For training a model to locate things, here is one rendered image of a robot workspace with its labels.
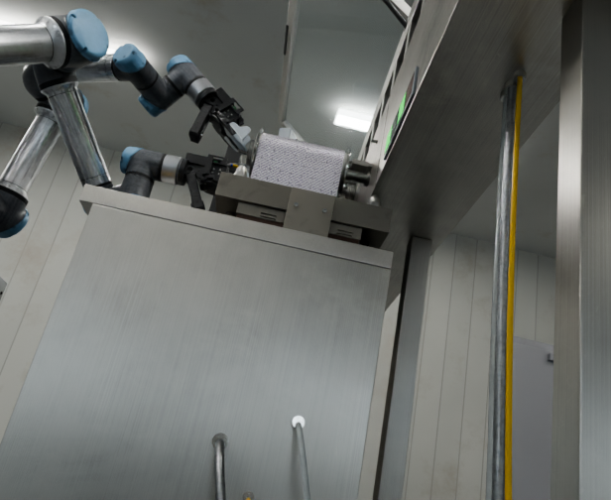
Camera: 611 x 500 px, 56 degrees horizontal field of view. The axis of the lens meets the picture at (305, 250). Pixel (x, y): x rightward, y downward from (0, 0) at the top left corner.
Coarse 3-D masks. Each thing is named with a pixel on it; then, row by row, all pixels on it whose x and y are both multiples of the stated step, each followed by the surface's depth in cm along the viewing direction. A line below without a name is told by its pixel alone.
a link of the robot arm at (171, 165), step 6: (168, 156) 149; (174, 156) 150; (168, 162) 148; (174, 162) 148; (180, 162) 149; (162, 168) 148; (168, 168) 148; (174, 168) 148; (162, 174) 148; (168, 174) 148; (174, 174) 148; (162, 180) 150; (168, 180) 149; (174, 180) 149
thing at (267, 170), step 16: (256, 160) 155; (272, 160) 155; (256, 176) 153; (272, 176) 153; (288, 176) 154; (304, 176) 154; (320, 176) 155; (336, 176) 155; (320, 192) 153; (336, 192) 153
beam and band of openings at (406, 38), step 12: (420, 0) 144; (420, 12) 147; (408, 24) 155; (408, 36) 150; (396, 60) 165; (396, 72) 163; (384, 84) 185; (384, 96) 178; (384, 108) 176; (372, 120) 200; (372, 132) 192; (360, 156) 218
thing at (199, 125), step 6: (204, 108) 162; (210, 108) 162; (198, 114) 161; (204, 114) 161; (198, 120) 160; (204, 120) 161; (192, 126) 159; (198, 126) 159; (204, 126) 162; (192, 132) 158; (198, 132) 159; (192, 138) 160; (198, 138) 160
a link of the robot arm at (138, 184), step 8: (128, 176) 146; (136, 176) 146; (144, 176) 146; (128, 184) 145; (136, 184) 145; (144, 184) 146; (152, 184) 149; (128, 192) 144; (136, 192) 144; (144, 192) 146
